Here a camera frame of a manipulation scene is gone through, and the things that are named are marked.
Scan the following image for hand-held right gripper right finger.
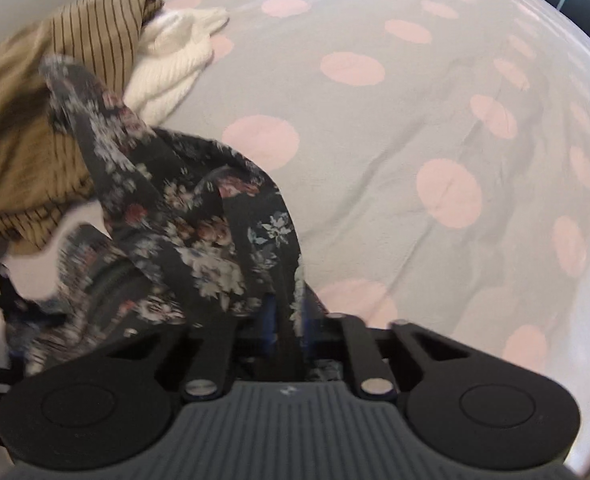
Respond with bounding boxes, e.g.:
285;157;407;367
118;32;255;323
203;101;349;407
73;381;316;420
302;305;486;402

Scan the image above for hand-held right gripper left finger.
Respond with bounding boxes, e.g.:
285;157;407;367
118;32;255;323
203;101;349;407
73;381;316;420
107;295;280;402

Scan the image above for dark floral pants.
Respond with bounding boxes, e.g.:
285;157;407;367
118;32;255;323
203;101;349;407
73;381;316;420
5;55;304;387

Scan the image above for tan striped garment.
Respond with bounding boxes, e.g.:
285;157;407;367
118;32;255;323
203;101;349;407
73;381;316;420
0;0;167;282

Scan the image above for bed with pink dotted sheet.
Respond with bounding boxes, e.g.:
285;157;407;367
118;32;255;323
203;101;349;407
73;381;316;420
140;0;590;478

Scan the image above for white knit garment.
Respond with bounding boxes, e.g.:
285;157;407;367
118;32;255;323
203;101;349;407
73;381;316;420
122;7;231;126

